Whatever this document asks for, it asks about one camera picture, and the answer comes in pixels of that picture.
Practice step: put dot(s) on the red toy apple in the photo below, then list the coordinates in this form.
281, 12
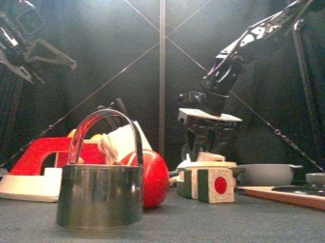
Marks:
155, 178

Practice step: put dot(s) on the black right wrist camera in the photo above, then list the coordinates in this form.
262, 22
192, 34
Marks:
190, 98

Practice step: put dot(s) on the vertical metal frame pole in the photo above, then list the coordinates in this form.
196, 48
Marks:
162, 79

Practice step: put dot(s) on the white sushi roll green wrap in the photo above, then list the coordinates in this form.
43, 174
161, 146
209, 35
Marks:
188, 185

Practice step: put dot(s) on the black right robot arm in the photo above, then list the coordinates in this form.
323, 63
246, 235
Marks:
258, 34

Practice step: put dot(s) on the small grey bowl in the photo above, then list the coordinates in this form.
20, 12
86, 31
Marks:
316, 178

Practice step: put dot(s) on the white crumpled cloth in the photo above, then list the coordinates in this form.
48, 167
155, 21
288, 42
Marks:
125, 139

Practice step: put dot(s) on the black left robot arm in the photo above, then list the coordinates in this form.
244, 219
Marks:
16, 14

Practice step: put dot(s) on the small white sushi roll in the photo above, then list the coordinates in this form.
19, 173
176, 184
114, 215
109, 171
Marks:
210, 156

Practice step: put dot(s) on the red and white toy iron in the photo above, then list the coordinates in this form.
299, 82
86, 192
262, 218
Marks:
38, 158

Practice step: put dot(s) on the black napkin holder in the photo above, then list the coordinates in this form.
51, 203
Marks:
113, 112

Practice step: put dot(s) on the yellow toy food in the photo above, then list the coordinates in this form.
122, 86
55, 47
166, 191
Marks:
95, 137

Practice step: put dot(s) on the black flat utensil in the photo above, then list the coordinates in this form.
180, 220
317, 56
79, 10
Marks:
303, 190

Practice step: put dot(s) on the slanted black frame strut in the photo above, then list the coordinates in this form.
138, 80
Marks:
305, 85

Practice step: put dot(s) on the white sushi roll red centre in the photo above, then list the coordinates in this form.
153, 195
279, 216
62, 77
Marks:
220, 185

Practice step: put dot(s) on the wooden cutting board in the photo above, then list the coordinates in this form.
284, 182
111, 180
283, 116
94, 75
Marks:
288, 196

